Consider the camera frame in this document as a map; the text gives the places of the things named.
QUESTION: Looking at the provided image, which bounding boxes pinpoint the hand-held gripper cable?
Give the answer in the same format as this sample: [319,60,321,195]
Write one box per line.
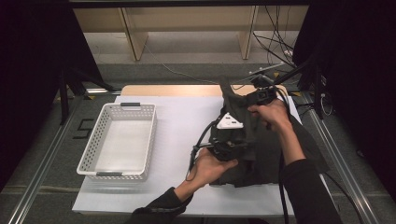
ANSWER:
[185,119,222,182]
[273,87,293,224]

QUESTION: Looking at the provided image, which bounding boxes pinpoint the right hand-held gripper cable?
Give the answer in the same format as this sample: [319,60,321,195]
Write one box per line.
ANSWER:
[273,87,293,224]

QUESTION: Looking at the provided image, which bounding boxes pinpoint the person's left hand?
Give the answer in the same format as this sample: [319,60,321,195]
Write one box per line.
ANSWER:
[186,147,240,191]

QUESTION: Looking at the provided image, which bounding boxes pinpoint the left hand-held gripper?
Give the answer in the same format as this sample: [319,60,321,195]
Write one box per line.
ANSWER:
[206,112,248,162]

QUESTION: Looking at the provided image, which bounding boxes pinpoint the person's right hand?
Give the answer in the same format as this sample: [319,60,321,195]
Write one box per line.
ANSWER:
[247,98,292,133]

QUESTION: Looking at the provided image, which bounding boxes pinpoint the white cable loop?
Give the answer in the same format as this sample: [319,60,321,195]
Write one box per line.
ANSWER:
[319,92,334,117]

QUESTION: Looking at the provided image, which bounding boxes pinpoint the light wooden shelf unit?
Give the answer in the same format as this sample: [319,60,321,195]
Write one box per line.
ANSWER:
[73,5,310,62]

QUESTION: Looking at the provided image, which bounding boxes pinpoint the dark grey garment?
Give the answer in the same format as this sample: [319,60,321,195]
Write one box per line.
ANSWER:
[208,75,330,189]

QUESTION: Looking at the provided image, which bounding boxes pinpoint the black curtain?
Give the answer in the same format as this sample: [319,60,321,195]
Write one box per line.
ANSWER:
[292,0,396,203]
[0,0,105,191]

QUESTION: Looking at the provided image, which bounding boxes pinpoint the black metal stand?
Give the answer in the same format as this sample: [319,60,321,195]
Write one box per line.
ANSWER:
[273,55,327,120]

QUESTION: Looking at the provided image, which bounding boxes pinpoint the short aluminium rail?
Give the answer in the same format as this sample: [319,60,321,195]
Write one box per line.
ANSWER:
[85,88,122,95]

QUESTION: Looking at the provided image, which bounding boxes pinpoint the white perforated plastic basket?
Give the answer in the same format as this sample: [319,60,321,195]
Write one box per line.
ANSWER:
[76,102,158,182]

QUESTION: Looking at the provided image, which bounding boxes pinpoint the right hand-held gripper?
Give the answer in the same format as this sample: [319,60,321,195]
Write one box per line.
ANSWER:
[247,63,286,105]

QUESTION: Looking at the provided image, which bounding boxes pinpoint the black cable bundle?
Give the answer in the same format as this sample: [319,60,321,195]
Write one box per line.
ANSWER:
[252,5,297,75]

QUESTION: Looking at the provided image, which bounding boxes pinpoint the left hand-held gripper cable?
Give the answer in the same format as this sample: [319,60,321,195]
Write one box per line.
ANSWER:
[185,119,222,182]

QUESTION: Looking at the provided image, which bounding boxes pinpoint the long aluminium floor rail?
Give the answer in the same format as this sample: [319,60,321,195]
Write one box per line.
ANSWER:
[299,92,380,224]
[7,92,92,224]

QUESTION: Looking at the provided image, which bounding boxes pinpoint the black floor cable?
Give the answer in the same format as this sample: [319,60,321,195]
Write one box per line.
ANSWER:
[323,172,362,224]

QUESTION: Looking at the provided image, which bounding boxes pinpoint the black tripod stand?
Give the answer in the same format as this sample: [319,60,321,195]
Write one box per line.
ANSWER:
[57,66,118,126]

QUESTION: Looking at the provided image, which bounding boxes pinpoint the thin white floor cable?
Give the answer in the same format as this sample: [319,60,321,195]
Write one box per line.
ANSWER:
[144,43,219,86]

